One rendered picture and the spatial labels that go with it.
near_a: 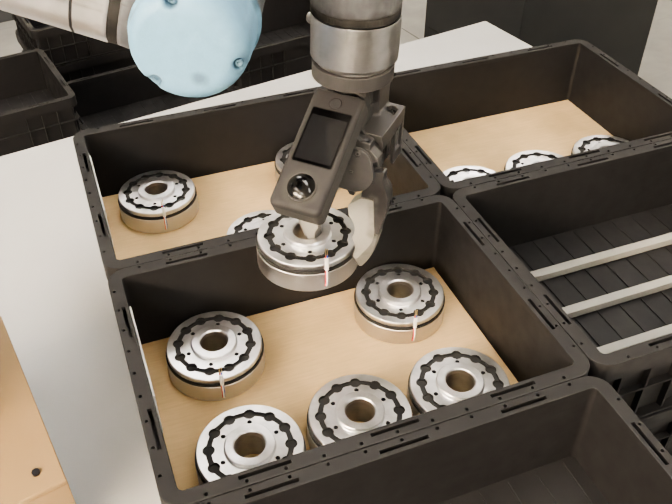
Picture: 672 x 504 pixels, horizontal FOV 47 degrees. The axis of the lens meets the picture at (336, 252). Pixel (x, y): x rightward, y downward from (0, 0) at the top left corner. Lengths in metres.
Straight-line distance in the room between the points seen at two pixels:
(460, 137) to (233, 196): 0.37
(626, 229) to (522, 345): 0.32
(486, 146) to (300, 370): 0.52
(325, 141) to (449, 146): 0.57
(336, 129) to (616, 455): 0.38
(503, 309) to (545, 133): 0.48
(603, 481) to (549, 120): 0.68
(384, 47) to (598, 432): 0.39
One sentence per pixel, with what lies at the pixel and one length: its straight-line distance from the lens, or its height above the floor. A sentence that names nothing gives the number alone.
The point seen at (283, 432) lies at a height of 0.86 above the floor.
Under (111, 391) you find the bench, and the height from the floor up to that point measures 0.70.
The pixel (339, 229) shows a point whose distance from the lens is 0.79.
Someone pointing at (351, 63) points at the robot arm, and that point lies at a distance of 0.64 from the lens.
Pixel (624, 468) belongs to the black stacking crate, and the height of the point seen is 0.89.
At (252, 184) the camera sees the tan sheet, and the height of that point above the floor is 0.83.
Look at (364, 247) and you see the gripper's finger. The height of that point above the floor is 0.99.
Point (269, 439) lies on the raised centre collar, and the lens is 0.75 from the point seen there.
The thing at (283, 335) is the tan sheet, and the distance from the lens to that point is 0.89.
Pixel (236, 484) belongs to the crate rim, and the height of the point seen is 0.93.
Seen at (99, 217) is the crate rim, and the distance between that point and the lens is 0.95.
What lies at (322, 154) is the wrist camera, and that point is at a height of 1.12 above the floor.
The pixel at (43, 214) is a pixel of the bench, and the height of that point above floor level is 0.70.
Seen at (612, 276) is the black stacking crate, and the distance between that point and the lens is 1.02.
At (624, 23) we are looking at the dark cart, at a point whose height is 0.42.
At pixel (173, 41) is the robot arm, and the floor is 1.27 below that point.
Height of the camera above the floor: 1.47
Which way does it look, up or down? 40 degrees down
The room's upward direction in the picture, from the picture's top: straight up
